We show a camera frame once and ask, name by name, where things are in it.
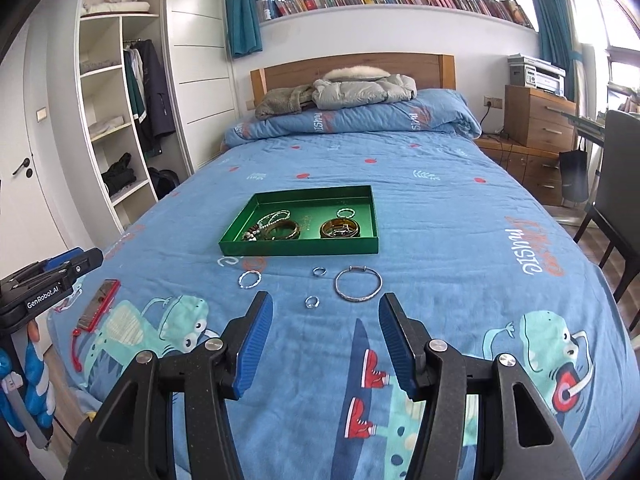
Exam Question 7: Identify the white printer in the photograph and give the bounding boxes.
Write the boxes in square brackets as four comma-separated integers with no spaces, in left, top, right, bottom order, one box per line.
[506,54,566,98]

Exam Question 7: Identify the dark hanging coat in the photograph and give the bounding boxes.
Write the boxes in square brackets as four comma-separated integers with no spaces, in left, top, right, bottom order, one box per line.
[134,39,176,157]

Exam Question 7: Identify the black folded clothes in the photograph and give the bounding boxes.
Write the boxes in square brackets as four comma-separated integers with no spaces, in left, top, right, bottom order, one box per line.
[101,153,137,196]

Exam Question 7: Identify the grey puffer jacket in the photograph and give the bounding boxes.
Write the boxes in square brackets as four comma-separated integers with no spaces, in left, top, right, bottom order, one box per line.
[312,65,418,110]

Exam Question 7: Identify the wooden drawer nightstand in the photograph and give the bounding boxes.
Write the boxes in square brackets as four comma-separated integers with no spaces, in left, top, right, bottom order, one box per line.
[476,84,576,206]

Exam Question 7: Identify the wooden headboard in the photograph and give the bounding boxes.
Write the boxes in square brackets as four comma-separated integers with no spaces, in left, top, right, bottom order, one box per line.
[250,52,457,105]

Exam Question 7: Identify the red harmonica case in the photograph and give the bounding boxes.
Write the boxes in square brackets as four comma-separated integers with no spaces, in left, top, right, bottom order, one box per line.
[70,278,120,373]

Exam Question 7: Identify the white door with handle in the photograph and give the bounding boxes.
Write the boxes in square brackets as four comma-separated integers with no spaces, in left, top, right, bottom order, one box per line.
[1,23,67,276]

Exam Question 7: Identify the dark tortoiseshell bangle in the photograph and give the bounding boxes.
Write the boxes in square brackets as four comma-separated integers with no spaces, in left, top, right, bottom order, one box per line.
[262,219,300,240]

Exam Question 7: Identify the row of books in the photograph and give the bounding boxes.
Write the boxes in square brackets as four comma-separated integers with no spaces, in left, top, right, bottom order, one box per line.
[256,0,534,29]

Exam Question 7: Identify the amber wide bangle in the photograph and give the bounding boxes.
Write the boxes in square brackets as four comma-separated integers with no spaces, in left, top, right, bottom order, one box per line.
[320,217,360,238]

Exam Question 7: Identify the green jewelry tray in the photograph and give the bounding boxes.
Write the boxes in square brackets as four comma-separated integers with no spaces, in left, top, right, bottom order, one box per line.
[219,185,378,256]

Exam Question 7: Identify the black chair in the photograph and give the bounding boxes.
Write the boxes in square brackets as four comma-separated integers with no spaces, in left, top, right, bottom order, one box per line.
[574,110,640,302]

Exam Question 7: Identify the teal curtain right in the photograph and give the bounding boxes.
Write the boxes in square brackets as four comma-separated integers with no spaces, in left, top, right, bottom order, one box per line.
[533,0,584,103]

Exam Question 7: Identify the olive fleece jacket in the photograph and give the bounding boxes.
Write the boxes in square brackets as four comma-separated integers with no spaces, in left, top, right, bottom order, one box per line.
[255,84,314,120]

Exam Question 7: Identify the silver bead necklace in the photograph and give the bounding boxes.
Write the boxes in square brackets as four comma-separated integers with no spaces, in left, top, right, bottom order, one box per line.
[242,209,292,242]

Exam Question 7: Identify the folded blue duvet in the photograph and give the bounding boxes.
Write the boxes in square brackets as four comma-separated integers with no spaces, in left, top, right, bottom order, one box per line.
[222,89,482,148]

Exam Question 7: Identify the teal curtain left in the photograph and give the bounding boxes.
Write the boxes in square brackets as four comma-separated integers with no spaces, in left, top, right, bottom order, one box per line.
[224,0,262,58]

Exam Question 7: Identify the white wardrobe shelving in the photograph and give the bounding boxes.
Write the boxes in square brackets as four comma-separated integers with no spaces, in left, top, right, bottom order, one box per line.
[74,0,241,231]

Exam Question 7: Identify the thin silver bangle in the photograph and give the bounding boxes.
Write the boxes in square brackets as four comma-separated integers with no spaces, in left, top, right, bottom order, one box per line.
[333,266,384,304]

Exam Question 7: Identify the teal curtain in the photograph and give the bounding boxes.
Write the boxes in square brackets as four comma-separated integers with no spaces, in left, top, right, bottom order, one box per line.
[224,0,262,58]
[533,0,584,103]

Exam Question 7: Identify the blue patterned bed quilt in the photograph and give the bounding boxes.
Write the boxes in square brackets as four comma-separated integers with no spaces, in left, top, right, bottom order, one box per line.
[49,132,639,479]

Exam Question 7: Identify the dark waste bin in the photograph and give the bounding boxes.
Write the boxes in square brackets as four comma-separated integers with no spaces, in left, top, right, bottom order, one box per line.
[559,150,589,203]

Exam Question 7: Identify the black bag wardrobe floor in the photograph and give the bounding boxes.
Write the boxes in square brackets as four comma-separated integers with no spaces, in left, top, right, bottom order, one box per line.
[148,167,180,200]

